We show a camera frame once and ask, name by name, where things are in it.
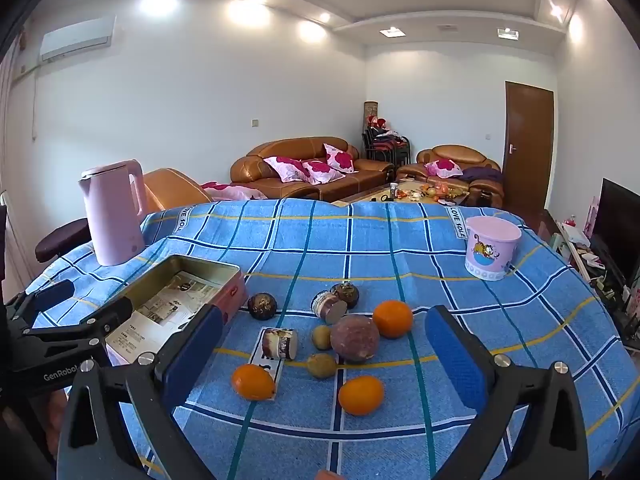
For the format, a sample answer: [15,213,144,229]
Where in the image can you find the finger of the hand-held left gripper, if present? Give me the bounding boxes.
[22,296,136,347]
[4,280,77,322]

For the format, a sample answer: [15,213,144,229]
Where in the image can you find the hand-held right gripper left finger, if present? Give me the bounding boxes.
[54,304,226,480]

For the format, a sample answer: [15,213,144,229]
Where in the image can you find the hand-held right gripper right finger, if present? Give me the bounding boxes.
[424,304,591,480]

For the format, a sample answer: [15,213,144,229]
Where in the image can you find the orange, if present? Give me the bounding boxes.
[372,300,415,339]
[231,364,277,402]
[338,376,386,417]

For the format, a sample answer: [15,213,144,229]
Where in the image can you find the pink metal tin box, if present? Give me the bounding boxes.
[102,254,249,368]

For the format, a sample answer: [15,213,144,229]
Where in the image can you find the cut mangosteen half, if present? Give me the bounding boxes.
[311,291,348,325]
[261,327,299,361]

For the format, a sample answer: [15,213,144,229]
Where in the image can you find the purple passion fruit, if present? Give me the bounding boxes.
[330,314,381,365]

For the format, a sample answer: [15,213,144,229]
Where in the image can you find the dark maroon chair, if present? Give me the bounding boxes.
[35,219,92,264]

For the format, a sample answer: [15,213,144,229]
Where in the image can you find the printed paper leaflet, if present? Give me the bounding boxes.
[107,270,223,356]

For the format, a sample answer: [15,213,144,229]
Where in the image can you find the pink electric kettle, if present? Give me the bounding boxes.
[77,159,148,267]

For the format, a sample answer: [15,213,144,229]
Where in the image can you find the pink cartoon bucket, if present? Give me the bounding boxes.
[464,216,522,281]

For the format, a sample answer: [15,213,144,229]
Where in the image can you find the blue plaid tablecloth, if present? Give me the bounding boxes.
[22,197,626,480]

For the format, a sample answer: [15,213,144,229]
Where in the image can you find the orange leather armchair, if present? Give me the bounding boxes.
[142,167,213,213]

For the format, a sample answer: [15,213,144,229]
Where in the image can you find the cluttered television stand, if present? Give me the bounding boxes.
[547,207,640,351]

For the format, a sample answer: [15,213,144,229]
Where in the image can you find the pile of colourful snacks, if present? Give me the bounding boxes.
[400,181,468,201]

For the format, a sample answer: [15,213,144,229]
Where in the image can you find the pink floral blanket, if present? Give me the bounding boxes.
[200,181,268,202]

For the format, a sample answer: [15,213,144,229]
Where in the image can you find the purple cloth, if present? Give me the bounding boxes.
[460,166,503,186]

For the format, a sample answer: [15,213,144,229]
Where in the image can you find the wooden coffee table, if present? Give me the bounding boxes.
[332,180,471,207]

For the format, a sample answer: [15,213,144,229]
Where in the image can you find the pink floral pillow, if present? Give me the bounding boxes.
[323,143,357,173]
[263,156,308,183]
[425,158,463,179]
[301,159,346,185]

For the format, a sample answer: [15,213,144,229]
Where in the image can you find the pink bag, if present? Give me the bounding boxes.
[586,196,601,238]

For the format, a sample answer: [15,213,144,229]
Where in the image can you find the brown leather loveseat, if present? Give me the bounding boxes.
[402,145,503,196]

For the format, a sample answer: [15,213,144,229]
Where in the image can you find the brown leather sofa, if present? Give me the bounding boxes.
[230,137,396,201]

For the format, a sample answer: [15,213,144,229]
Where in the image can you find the black television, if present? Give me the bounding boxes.
[590,178,640,286]

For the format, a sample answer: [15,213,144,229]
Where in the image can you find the brown wooden door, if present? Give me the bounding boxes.
[502,81,556,213]

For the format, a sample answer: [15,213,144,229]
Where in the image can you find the stacked black chairs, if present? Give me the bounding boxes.
[362,127,411,166]

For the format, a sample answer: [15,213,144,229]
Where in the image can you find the white air conditioner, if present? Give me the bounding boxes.
[39,15,117,61]

